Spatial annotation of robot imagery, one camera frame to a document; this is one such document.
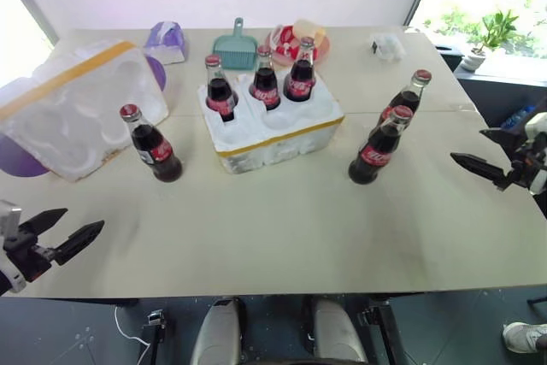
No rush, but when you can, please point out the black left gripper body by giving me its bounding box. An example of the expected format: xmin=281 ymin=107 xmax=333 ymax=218
xmin=3 ymin=231 xmax=59 ymax=283

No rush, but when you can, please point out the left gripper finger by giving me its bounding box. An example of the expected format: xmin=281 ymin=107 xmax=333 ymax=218
xmin=54 ymin=220 xmax=106 ymax=267
xmin=16 ymin=208 xmax=69 ymax=238

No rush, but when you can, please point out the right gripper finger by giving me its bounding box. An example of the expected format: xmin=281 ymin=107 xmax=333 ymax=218
xmin=450 ymin=151 xmax=514 ymax=191
xmin=479 ymin=127 xmax=527 ymax=153

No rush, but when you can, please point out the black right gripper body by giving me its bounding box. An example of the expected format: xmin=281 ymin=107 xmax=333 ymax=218
xmin=507 ymin=141 xmax=538 ymax=189

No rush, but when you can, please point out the white foam lid yellow tape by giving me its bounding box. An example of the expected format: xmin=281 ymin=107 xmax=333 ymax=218
xmin=0 ymin=38 xmax=171 ymax=183

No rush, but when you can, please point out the glass cola bottle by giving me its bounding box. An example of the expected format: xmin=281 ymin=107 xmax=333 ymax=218
xmin=119 ymin=103 xmax=185 ymax=184
xmin=375 ymin=68 xmax=433 ymax=127
xmin=251 ymin=44 xmax=282 ymax=111
xmin=283 ymin=36 xmax=318 ymax=103
xmin=347 ymin=104 xmax=415 ymax=186
xmin=204 ymin=54 xmax=239 ymax=123

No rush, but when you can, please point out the white foam bottle tray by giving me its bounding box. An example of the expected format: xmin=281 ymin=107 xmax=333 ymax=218
xmin=197 ymin=66 xmax=346 ymax=176

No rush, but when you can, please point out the blue plastic bottle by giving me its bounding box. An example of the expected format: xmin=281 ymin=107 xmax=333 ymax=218
xmin=498 ymin=103 xmax=536 ymax=130

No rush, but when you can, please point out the black side cabinet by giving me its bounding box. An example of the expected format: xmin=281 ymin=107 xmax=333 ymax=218
xmin=434 ymin=44 xmax=547 ymax=129

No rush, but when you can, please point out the purple round plate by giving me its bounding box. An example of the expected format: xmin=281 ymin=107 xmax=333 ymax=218
xmin=144 ymin=54 xmax=168 ymax=95
xmin=0 ymin=131 xmax=51 ymax=179

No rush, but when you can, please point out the potted green plant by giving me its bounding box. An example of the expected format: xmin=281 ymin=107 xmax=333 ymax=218
xmin=458 ymin=9 xmax=521 ymax=73

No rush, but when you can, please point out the crumpled white plastic wrap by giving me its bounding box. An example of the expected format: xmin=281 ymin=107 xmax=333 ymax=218
xmin=368 ymin=32 xmax=408 ymax=61

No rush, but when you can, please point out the grey rounded robot leg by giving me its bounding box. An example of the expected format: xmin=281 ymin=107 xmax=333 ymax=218
xmin=189 ymin=297 xmax=245 ymax=365
xmin=308 ymin=296 xmax=369 ymax=365

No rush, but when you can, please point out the grey white sneaker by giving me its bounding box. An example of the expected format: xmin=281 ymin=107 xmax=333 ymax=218
xmin=501 ymin=321 xmax=547 ymax=355

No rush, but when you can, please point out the pink round plate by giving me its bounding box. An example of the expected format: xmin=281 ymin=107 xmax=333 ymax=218
xmin=265 ymin=22 xmax=332 ymax=68

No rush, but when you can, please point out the pale yellow plastic container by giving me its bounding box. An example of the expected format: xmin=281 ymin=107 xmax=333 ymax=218
xmin=293 ymin=18 xmax=328 ymax=44

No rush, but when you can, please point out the purple tissue pack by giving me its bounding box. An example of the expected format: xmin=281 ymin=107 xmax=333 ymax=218
xmin=142 ymin=20 xmax=191 ymax=65

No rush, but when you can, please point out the red white snack bag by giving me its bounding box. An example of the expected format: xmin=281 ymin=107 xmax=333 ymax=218
xmin=268 ymin=25 xmax=307 ymax=59

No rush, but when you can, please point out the teal plastic dustpan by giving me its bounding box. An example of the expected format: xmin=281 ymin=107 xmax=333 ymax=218
xmin=212 ymin=17 xmax=260 ymax=72

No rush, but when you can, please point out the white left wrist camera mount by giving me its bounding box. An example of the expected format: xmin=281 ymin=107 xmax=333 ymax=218
xmin=0 ymin=199 xmax=27 ymax=294

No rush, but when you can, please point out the white thin cable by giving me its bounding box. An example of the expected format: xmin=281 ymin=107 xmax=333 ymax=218
xmin=112 ymin=304 xmax=151 ymax=348

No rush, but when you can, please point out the black table leg bracket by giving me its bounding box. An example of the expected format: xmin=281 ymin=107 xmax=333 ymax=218
xmin=142 ymin=308 xmax=168 ymax=365
xmin=357 ymin=303 xmax=405 ymax=365

